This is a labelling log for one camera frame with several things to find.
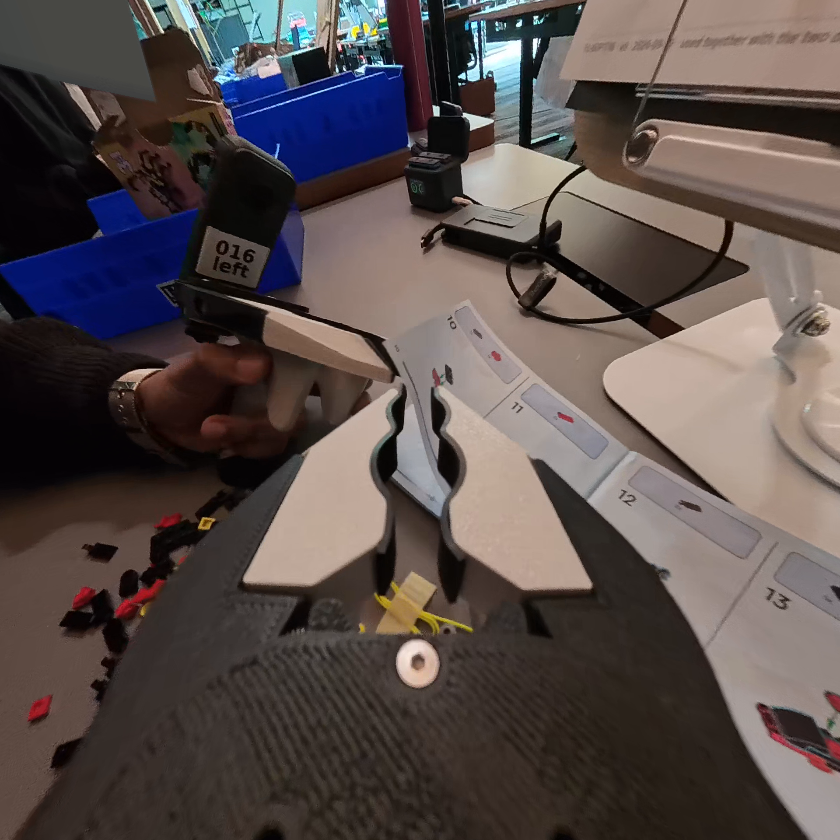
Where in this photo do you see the blue storage bin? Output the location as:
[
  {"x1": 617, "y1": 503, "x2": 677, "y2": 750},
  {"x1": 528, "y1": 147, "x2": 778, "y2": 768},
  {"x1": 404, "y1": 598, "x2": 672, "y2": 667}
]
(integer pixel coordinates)
[
  {"x1": 0, "y1": 190, "x2": 306, "y2": 339},
  {"x1": 220, "y1": 66, "x2": 409, "y2": 185}
]

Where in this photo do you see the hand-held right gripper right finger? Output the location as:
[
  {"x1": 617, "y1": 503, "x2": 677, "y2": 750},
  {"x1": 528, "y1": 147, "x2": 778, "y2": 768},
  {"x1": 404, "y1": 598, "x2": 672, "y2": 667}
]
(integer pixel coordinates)
[{"x1": 430, "y1": 387, "x2": 595, "y2": 601}]

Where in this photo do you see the person's left forearm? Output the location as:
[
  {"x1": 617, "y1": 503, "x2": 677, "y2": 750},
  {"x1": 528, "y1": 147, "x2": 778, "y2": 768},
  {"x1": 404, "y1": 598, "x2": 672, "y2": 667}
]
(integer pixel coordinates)
[{"x1": 0, "y1": 315, "x2": 165, "y2": 490}]

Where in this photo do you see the dark table cable panel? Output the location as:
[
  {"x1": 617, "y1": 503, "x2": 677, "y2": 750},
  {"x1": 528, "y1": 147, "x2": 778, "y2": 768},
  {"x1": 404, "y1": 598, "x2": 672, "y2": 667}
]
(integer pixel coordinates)
[{"x1": 525, "y1": 192, "x2": 749, "y2": 339}]

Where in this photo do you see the black cable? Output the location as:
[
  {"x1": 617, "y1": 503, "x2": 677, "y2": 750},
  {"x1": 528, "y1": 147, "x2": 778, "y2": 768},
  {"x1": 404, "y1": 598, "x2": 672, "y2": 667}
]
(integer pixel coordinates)
[{"x1": 505, "y1": 161, "x2": 735, "y2": 322}]

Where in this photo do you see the black charging case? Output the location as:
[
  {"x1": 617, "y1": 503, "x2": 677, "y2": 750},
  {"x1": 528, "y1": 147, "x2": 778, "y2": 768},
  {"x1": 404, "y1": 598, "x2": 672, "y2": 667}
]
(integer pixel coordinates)
[{"x1": 403, "y1": 152, "x2": 463, "y2": 212}]

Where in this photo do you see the person's left hand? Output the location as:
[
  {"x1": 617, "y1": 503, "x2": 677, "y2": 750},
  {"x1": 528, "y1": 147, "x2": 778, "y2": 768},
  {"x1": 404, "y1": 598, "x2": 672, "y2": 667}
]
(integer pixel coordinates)
[{"x1": 138, "y1": 344, "x2": 374, "y2": 460}]

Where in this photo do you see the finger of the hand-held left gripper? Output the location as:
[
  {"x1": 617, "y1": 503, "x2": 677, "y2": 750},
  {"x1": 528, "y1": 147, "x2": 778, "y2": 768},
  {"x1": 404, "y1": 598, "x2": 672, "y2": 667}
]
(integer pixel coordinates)
[
  {"x1": 272, "y1": 301, "x2": 389, "y2": 352},
  {"x1": 261, "y1": 310, "x2": 398, "y2": 385}
]

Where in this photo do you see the tan piece with yellow string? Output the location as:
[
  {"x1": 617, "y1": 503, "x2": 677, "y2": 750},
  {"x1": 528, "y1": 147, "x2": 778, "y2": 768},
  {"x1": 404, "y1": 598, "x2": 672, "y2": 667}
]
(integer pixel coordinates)
[{"x1": 357, "y1": 571, "x2": 473, "y2": 636}]

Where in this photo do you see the dark red pillar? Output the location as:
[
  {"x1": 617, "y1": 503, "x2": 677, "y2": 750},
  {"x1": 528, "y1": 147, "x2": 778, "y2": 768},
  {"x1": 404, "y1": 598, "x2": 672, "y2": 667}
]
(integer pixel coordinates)
[{"x1": 386, "y1": 0, "x2": 434, "y2": 132}]

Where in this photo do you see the small black box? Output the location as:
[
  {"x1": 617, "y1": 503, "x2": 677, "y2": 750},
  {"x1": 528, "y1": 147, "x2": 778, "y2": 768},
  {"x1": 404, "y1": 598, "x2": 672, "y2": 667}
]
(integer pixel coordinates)
[{"x1": 428, "y1": 101, "x2": 472, "y2": 165}]

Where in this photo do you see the colourful lego box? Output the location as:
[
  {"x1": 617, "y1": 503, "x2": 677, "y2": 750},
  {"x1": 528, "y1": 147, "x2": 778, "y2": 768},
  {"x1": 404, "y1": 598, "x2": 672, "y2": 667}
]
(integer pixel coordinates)
[{"x1": 92, "y1": 108, "x2": 237, "y2": 217}]

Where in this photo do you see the lego instruction booklet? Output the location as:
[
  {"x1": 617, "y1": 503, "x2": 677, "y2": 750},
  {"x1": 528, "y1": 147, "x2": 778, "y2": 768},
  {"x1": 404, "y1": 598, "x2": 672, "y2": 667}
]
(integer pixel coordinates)
[{"x1": 384, "y1": 301, "x2": 840, "y2": 828}]

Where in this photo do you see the dark background work table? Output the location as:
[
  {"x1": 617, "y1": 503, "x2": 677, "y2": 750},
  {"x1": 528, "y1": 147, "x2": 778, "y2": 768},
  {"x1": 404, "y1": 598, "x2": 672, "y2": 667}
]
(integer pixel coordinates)
[{"x1": 420, "y1": 0, "x2": 585, "y2": 148}]

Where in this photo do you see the pile of lego pieces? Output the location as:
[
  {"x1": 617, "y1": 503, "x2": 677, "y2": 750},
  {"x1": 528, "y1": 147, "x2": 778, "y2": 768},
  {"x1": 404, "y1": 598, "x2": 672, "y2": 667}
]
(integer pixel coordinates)
[{"x1": 26, "y1": 489, "x2": 221, "y2": 769}]

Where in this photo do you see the white document stand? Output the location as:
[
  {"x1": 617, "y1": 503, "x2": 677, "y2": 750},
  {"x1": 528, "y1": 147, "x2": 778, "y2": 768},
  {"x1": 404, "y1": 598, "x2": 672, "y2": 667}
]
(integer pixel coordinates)
[{"x1": 564, "y1": 82, "x2": 840, "y2": 490}]

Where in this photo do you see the brown cardboard box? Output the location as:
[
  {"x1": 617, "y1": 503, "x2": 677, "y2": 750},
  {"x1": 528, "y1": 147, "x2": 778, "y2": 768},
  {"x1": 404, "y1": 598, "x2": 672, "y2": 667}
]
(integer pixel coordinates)
[{"x1": 141, "y1": 29, "x2": 224, "y2": 106}]

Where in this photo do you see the flat black hub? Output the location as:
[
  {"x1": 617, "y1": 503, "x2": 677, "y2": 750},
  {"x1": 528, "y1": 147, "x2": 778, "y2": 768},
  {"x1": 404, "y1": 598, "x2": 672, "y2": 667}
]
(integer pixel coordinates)
[{"x1": 421, "y1": 205, "x2": 564, "y2": 258}]

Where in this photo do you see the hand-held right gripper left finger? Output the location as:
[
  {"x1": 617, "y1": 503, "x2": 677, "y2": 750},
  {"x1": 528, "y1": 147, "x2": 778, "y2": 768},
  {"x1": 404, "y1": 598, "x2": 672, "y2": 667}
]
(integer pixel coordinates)
[{"x1": 241, "y1": 387, "x2": 405, "y2": 599}]

